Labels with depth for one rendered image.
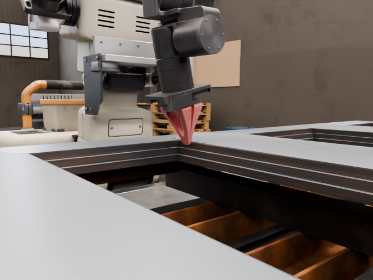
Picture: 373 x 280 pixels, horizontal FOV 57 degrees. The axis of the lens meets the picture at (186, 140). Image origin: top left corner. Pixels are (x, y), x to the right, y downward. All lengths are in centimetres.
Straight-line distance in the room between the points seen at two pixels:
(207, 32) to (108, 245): 39
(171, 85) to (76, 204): 35
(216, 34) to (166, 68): 10
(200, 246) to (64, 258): 7
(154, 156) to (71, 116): 75
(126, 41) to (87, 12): 13
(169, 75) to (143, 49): 52
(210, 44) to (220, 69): 556
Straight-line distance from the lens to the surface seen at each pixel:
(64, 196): 29
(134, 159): 59
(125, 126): 108
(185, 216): 66
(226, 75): 597
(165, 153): 63
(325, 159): 47
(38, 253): 19
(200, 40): 51
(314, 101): 503
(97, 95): 95
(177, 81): 58
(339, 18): 501
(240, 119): 577
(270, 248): 52
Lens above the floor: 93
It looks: 7 degrees down
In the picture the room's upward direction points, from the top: straight up
